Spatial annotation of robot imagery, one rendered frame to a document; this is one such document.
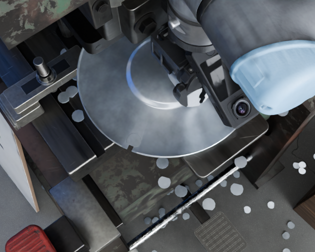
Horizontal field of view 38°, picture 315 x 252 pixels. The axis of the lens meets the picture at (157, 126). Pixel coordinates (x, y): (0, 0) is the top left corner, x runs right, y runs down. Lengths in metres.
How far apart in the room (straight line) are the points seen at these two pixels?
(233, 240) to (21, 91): 0.75
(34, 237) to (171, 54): 0.34
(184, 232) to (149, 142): 0.79
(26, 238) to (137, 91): 0.28
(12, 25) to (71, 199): 0.45
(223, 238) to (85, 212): 0.56
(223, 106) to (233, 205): 0.95
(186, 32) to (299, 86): 0.17
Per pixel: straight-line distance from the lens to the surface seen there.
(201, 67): 0.54
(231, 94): 0.56
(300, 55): 0.37
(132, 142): 0.70
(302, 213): 1.48
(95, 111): 0.72
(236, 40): 0.38
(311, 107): 0.93
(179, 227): 1.46
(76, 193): 0.83
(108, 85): 0.74
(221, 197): 1.48
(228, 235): 1.30
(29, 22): 0.45
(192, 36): 0.50
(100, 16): 0.53
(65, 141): 0.79
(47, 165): 0.88
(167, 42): 0.59
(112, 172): 0.83
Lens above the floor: 1.44
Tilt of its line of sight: 70 degrees down
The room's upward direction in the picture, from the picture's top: 3 degrees counter-clockwise
